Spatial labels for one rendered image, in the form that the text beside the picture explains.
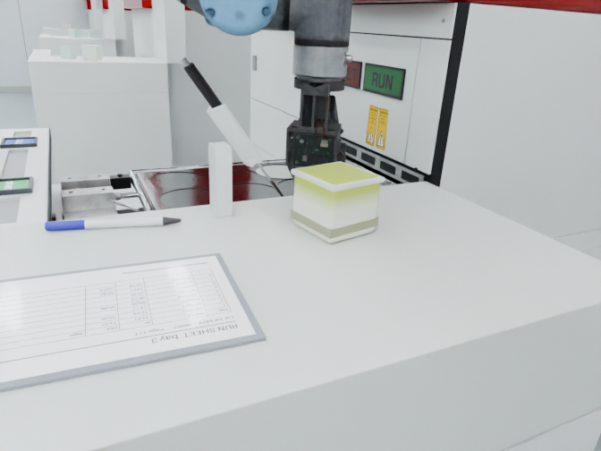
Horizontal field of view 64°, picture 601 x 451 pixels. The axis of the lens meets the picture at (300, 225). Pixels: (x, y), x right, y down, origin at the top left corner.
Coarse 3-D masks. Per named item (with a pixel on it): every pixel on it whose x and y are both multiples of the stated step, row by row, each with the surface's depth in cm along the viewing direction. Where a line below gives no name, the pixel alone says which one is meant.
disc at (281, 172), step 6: (258, 168) 101; (264, 168) 101; (270, 168) 101; (276, 168) 101; (282, 168) 102; (264, 174) 96; (270, 174) 97; (276, 174) 97; (282, 174) 97; (288, 174) 97
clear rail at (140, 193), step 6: (132, 174) 92; (132, 180) 89; (138, 180) 89; (138, 186) 86; (138, 192) 83; (144, 192) 83; (144, 198) 80; (144, 204) 78; (150, 204) 78; (144, 210) 77; (150, 210) 75
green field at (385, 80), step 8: (368, 72) 86; (376, 72) 84; (384, 72) 82; (392, 72) 80; (400, 72) 78; (368, 80) 86; (376, 80) 84; (384, 80) 82; (392, 80) 80; (400, 80) 78; (368, 88) 86; (376, 88) 84; (384, 88) 82; (392, 88) 80; (400, 88) 78
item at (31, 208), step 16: (32, 128) 98; (48, 128) 99; (48, 144) 87; (0, 160) 76; (16, 160) 78; (32, 160) 77; (0, 176) 69; (16, 176) 71; (32, 192) 64; (0, 208) 59; (16, 208) 59; (32, 208) 58; (0, 224) 54; (16, 224) 54
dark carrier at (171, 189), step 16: (144, 176) 92; (160, 176) 93; (176, 176) 93; (192, 176) 94; (208, 176) 94; (240, 176) 95; (256, 176) 96; (160, 192) 84; (176, 192) 85; (192, 192) 85; (208, 192) 85; (240, 192) 86; (256, 192) 87; (272, 192) 87; (288, 192) 87; (160, 208) 77
